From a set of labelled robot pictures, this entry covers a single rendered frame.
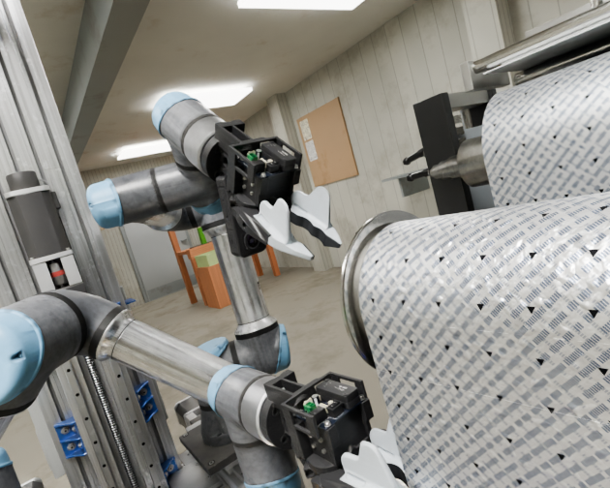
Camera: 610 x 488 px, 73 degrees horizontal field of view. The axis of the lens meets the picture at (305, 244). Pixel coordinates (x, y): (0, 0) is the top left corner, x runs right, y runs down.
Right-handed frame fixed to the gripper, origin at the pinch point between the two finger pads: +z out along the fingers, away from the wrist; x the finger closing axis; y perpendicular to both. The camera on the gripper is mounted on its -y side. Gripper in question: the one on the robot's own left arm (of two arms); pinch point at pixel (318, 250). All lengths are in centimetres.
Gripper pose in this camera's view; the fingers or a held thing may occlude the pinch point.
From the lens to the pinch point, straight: 46.8
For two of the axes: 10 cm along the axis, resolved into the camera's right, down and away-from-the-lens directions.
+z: 6.4, 5.6, -5.3
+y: 1.6, -7.7, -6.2
